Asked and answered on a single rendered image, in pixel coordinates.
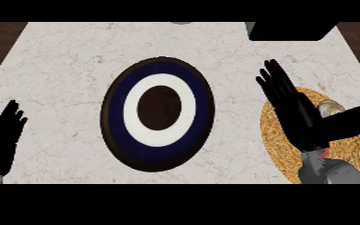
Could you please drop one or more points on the blue white brown ringed plate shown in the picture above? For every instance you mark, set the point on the blue white brown ringed plate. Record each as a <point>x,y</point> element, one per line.
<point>160,114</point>

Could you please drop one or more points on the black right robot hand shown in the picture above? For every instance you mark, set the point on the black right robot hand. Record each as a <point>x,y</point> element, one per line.
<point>296,108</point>

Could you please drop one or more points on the pale sweet potato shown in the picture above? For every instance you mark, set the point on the pale sweet potato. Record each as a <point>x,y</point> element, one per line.
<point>331,107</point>

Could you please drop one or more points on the round woven straw placemat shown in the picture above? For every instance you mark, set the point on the round woven straw placemat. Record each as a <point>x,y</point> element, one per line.
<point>281,139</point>

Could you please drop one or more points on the black box appliance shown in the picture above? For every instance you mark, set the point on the black box appliance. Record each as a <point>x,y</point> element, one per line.
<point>291,31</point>

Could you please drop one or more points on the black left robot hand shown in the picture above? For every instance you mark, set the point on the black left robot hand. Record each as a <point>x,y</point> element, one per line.
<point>10,133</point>

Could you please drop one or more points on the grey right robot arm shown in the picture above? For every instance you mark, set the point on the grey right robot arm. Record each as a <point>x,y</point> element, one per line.
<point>328,170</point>

